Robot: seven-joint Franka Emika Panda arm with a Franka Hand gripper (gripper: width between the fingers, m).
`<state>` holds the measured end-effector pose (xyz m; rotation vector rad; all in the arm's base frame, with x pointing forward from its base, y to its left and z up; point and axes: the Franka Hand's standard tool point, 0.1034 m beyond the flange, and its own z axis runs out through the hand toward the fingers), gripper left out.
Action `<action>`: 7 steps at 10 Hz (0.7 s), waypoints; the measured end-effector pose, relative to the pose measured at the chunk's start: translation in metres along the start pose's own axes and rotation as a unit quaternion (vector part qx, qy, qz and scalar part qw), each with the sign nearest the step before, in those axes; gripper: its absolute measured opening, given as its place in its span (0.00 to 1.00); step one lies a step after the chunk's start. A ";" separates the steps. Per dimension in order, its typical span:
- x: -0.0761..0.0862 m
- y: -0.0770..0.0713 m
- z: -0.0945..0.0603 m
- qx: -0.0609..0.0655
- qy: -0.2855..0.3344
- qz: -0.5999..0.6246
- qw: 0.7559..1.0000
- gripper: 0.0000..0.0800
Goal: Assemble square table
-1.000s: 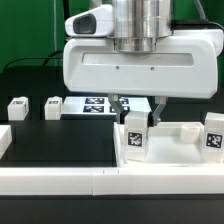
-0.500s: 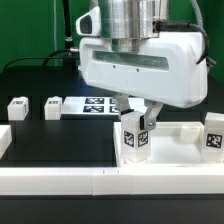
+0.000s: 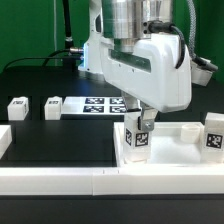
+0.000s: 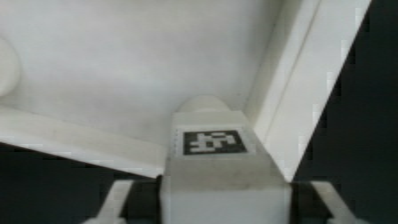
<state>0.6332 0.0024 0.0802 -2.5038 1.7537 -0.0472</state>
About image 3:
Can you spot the white front fence bar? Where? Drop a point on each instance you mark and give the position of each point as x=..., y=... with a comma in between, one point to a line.
x=112, y=181

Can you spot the white square tabletop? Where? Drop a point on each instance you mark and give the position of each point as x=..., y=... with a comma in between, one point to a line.
x=175, y=143

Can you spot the white left fence bar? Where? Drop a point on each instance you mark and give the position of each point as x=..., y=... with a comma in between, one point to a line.
x=5, y=138

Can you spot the white fence bar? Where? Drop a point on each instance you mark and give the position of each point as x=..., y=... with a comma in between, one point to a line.
x=112, y=181
x=5, y=138

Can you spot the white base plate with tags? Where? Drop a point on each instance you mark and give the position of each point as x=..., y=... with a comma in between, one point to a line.
x=93, y=106

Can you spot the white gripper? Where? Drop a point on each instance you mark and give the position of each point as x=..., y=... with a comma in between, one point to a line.
x=149, y=74

